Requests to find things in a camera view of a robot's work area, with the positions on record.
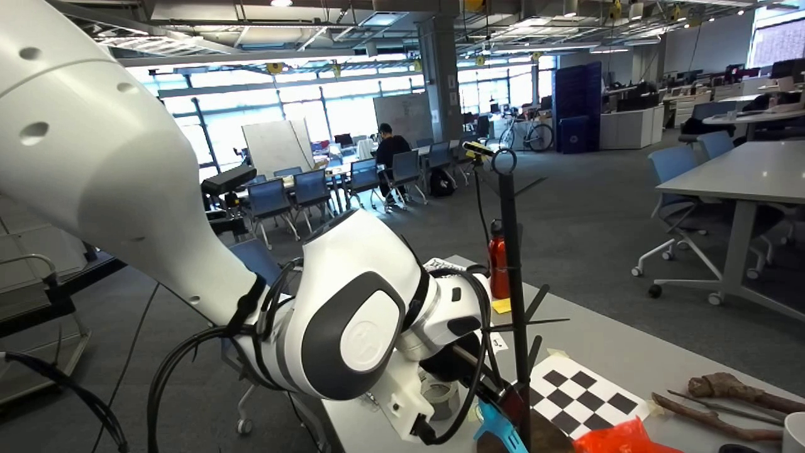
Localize blue conference chair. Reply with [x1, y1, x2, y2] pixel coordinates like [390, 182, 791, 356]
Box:
[344, 158, 386, 210]
[388, 148, 429, 210]
[293, 170, 336, 228]
[241, 177, 298, 244]

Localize gnarled brown wood stick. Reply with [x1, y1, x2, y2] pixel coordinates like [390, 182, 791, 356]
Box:
[687, 371, 805, 416]

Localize blue cabinet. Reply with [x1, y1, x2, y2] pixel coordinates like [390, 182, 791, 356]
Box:
[551, 62, 605, 156]

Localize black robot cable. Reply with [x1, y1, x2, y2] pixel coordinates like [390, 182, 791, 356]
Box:
[143, 326, 258, 453]

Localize black white checkerboard sheet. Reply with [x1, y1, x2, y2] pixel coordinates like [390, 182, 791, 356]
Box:
[526, 350, 655, 443]

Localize straight brown wood stick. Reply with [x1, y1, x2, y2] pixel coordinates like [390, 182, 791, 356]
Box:
[651, 391, 787, 445]

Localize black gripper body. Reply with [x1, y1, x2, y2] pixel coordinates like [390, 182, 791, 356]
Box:
[445, 340, 509, 403]

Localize black camera stand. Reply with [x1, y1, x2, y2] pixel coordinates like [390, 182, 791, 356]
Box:
[461, 138, 498, 259]

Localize black hanger stand brown base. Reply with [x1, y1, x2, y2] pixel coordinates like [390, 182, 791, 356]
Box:
[474, 147, 582, 453]

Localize orange plastic bag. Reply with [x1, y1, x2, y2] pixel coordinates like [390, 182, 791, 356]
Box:
[571, 416, 687, 453]

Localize seated person dark clothes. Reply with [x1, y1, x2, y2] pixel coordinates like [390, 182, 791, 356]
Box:
[372, 122, 416, 171]

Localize black camera on stand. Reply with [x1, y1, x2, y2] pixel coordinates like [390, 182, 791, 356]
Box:
[200, 163, 259, 199]

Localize grey partition board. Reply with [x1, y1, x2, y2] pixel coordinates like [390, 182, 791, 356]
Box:
[372, 92, 435, 152]

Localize red drink bottle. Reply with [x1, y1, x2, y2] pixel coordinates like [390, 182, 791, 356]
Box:
[487, 219, 513, 302]

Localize grey office table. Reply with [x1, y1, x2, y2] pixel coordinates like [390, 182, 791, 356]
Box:
[655, 137, 805, 326]

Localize white flipchart board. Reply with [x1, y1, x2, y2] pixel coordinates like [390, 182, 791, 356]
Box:
[239, 117, 318, 177]

